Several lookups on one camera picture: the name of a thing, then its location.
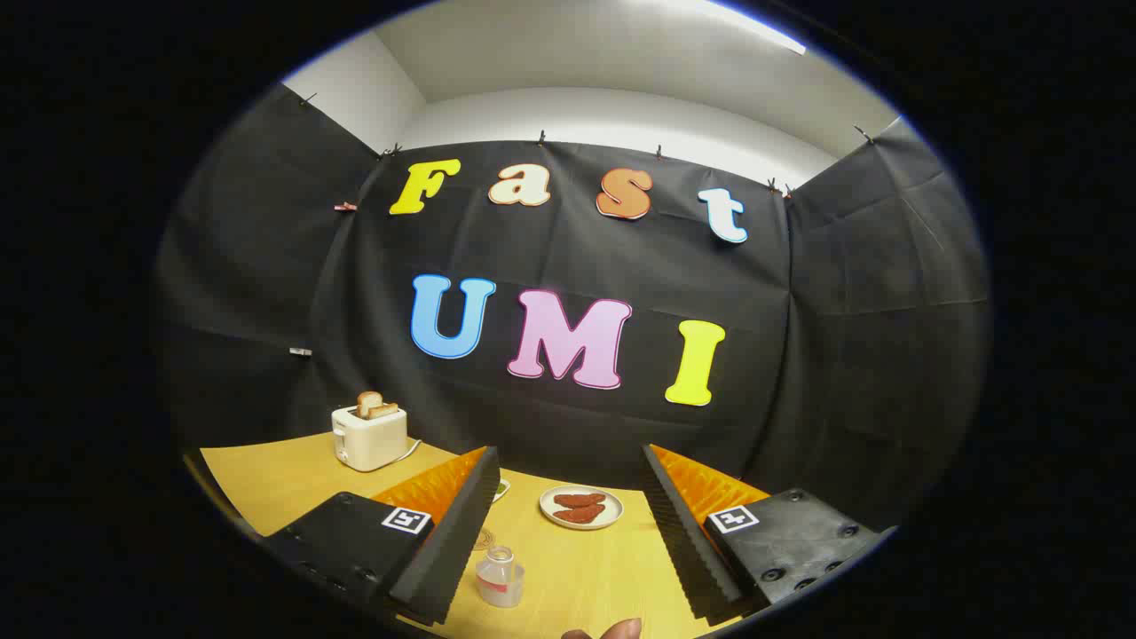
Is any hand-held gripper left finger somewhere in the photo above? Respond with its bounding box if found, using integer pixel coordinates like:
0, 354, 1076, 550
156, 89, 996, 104
257, 446, 502, 627

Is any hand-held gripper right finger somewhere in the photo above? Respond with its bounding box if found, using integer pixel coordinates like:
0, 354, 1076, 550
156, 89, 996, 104
641, 443, 897, 622

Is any clear juice bottle pink label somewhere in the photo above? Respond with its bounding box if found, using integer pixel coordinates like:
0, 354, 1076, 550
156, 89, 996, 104
476, 546, 525, 609

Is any white round plate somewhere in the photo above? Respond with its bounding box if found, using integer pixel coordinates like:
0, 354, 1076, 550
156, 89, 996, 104
539, 485, 625, 531

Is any wooden table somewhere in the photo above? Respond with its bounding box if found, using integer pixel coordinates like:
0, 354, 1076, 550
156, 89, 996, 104
200, 432, 773, 639

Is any white toaster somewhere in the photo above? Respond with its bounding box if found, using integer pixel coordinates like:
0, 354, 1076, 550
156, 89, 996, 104
331, 404, 409, 472

